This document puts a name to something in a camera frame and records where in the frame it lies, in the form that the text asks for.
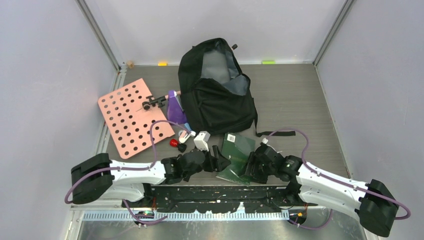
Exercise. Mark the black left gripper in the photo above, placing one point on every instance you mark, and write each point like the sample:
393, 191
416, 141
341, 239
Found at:
216, 164

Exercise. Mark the black student backpack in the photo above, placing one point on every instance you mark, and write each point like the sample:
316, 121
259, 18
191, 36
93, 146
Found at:
215, 93

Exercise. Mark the pink folding stand legs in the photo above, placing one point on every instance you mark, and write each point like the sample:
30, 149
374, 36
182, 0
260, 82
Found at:
152, 101

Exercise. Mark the purple plastic stapler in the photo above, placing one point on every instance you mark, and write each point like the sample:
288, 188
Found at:
175, 112

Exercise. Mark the red black stamp toy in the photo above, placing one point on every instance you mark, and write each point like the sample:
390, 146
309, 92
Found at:
181, 147

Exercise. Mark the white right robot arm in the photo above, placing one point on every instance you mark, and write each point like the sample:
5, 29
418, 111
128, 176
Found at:
371, 204

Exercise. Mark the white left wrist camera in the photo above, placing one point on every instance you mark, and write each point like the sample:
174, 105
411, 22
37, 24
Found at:
201, 141

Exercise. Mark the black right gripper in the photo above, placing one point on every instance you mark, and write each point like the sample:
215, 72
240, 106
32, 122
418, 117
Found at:
257, 178

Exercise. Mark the aluminium slotted rail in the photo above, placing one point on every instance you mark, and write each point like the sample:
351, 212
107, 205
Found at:
149, 215

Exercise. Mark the small wooden block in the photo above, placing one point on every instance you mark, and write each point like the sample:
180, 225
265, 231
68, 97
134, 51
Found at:
130, 64

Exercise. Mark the pink perforated stand plate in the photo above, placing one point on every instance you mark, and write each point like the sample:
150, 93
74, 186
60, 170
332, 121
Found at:
129, 123

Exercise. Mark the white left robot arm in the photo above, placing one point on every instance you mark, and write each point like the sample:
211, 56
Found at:
101, 177

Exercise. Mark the dark green notebook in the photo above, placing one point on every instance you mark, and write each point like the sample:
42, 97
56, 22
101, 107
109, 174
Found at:
237, 149

